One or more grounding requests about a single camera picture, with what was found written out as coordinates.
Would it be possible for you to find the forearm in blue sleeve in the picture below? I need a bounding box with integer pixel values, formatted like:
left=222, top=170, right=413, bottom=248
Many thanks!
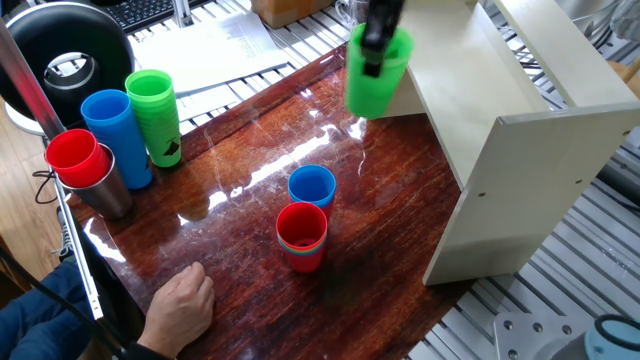
left=0, top=262, right=171, bottom=360

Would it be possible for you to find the black ring lamp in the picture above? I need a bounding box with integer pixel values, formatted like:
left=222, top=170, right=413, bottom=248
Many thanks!
left=0, top=1, right=136, bottom=137

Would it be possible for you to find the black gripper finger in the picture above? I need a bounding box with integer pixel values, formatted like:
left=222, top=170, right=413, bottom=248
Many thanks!
left=359, top=0, right=391, bottom=79
left=385, top=0, right=406, bottom=41

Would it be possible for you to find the white paper sheet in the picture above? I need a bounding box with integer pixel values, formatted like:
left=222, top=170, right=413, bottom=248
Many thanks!
left=132, top=12, right=291, bottom=96

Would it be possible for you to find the green plastic cup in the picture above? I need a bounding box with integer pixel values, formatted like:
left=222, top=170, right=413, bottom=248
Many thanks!
left=344, top=22, right=415, bottom=120
left=276, top=234, right=329, bottom=255

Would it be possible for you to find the thin black cable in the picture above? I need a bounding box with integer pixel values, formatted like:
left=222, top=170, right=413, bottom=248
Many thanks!
left=32, top=169, right=59, bottom=205

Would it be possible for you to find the thick black cable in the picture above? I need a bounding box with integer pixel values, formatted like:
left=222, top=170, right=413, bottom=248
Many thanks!
left=0, top=247, right=126, bottom=360

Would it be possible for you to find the black keyboard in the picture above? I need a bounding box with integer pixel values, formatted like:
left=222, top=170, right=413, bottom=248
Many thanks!
left=102, top=0, right=211, bottom=34

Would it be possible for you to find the aluminium frame post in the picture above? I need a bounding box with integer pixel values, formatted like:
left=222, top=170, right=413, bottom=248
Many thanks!
left=0, top=19, right=66, bottom=141

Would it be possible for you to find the blue plastic cup stack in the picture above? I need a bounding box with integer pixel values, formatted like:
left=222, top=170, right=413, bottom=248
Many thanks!
left=80, top=89, right=154, bottom=191

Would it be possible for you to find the clear plastic cup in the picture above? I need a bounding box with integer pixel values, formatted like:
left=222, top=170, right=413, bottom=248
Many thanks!
left=334, top=0, right=370, bottom=27

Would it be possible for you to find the person's hand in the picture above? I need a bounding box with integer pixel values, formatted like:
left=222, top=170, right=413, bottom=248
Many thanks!
left=137, top=261, right=216, bottom=359

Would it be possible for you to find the silver vertical pole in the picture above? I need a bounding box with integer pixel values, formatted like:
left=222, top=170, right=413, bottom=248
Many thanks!
left=172, top=0, right=195, bottom=29

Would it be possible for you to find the cardboard box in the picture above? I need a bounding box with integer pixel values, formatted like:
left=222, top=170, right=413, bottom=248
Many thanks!
left=249, top=0, right=335, bottom=30

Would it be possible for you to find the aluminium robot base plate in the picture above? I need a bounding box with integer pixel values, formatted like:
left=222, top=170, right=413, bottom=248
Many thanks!
left=493, top=312, right=576, bottom=360

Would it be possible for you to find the stainless steel cup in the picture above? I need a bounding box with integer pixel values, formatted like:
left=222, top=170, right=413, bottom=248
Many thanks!
left=59, top=143, right=134, bottom=221

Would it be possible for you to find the cream wooden shelf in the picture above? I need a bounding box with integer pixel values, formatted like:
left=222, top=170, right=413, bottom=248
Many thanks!
left=382, top=0, right=640, bottom=287

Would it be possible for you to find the green cup at bottom edge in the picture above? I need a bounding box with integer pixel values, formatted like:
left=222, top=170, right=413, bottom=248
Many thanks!
left=124, top=69, right=183, bottom=169

